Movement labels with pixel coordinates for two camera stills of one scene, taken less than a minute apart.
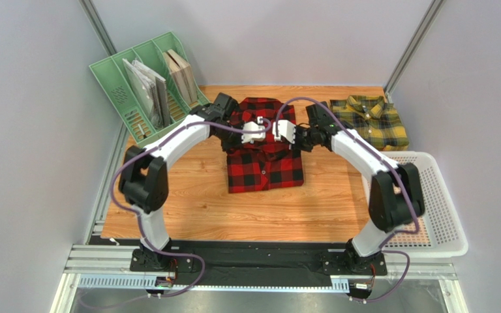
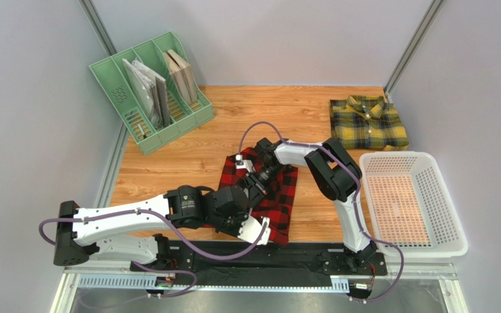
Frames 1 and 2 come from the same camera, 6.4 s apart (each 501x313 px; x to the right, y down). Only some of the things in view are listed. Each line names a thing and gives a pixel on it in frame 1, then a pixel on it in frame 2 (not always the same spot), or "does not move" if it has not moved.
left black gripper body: [230, 139] -> [231, 224]
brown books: [183, 75] does not move
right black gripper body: [299, 140] -> [253, 184]
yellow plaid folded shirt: [370, 116] does not move
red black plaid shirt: [262, 164] -> [276, 206]
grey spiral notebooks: [152, 89] does not move
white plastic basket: [440, 231] does not move
